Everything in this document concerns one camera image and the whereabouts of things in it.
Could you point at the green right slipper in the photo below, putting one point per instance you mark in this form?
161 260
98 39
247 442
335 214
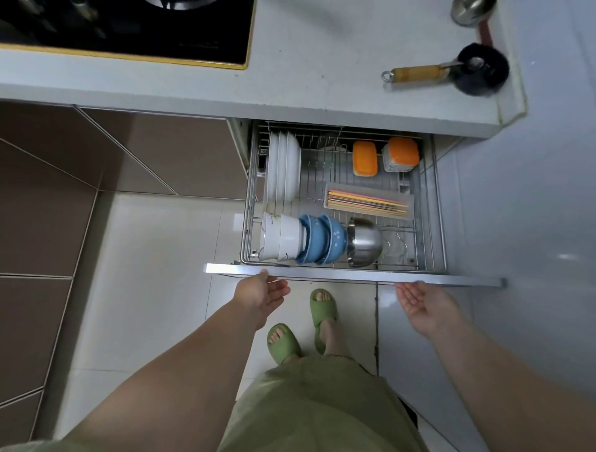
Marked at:
319 309

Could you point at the person's right thumb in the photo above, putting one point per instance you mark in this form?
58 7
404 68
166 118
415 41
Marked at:
430 287

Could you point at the green garment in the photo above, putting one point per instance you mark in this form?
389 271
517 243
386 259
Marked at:
316 409

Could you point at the clear container with orange lid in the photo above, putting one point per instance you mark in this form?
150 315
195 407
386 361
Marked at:
403 152

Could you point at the bundle of coloured chopsticks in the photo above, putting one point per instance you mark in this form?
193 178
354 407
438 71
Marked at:
368 203

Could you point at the clear glass cup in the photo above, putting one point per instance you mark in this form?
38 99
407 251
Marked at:
393 247

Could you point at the white plain bowl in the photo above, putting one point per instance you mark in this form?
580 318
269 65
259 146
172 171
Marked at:
293 237

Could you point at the green slipper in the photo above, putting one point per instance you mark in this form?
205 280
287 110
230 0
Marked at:
288 347
319 309

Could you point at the person's left foot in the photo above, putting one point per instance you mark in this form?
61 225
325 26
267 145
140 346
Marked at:
279 336

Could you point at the person's right hand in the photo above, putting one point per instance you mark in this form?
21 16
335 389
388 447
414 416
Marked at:
430 309

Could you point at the blue bowl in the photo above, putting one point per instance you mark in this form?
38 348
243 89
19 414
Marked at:
338 242
322 240
307 240

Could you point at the person's right forearm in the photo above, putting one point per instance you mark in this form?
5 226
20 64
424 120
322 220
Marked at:
507 396

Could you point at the person's left forearm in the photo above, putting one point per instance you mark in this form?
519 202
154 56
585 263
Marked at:
177 382

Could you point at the clear plastic chopstick tray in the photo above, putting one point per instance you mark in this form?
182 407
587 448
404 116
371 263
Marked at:
409 205

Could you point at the white plate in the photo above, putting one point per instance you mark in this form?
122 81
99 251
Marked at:
294 165
282 167
271 167

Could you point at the orange lidded container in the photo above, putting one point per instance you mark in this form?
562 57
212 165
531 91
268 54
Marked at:
364 159

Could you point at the stainless steel bowl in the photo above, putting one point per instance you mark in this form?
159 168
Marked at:
365 242

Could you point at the stainless steel pot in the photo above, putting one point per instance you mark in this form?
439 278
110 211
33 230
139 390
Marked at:
470 9

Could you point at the person's left hand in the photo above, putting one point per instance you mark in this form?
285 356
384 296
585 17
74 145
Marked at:
255 298

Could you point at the green left slipper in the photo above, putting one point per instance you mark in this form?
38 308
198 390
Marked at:
288 347

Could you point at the person's right leg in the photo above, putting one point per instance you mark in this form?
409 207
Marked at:
333 337

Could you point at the person's left thumb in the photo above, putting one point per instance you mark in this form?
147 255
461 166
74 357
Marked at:
264 274

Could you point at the white patterned bowl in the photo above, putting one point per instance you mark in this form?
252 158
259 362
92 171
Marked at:
269 237

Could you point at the black glass gas stove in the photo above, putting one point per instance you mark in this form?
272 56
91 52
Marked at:
116 28

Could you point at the brown cabinet front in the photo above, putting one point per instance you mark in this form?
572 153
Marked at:
56 209

